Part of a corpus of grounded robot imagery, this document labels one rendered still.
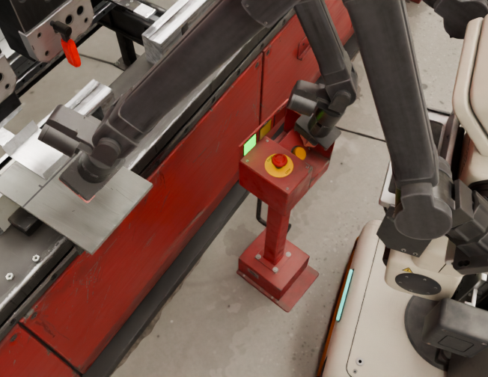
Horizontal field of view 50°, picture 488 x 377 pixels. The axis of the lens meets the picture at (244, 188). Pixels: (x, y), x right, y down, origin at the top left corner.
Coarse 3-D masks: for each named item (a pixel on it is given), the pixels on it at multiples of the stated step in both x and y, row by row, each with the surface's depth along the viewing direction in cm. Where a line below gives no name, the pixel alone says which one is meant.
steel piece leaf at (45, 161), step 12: (36, 132) 110; (24, 144) 109; (36, 144) 109; (12, 156) 107; (24, 156) 107; (36, 156) 107; (48, 156) 107; (60, 156) 107; (36, 168) 106; (48, 168) 103
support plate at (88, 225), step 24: (24, 168) 106; (0, 192) 104; (24, 192) 103; (48, 192) 103; (72, 192) 103; (120, 192) 103; (144, 192) 103; (48, 216) 100; (72, 216) 100; (96, 216) 100; (120, 216) 100; (72, 240) 98; (96, 240) 98
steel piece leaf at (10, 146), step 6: (30, 126) 109; (36, 126) 110; (18, 132) 107; (24, 132) 109; (30, 132) 110; (12, 138) 107; (18, 138) 108; (24, 138) 109; (6, 144) 106; (12, 144) 107; (18, 144) 108; (6, 150) 106; (12, 150) 108
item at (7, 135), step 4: (0, 132) 110; (4, 132) 110; (8, 132) 110; (0, 136) 109; (4, 136) 109; (8, 136) 109; (12, 136) 109; (0, 140) 109; (4, 140) 109; (8, 140) 109; (0, 144) 108
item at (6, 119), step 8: (8, 96) 98; (16, 96) 99; (0, 104) 97; (8, 104) 98; (16, 104) 100; (0, 112) 98; (8, 112) 99; (16, 112) 103; (0, 120) 99; (8, 120) 102; (0, 128) 101
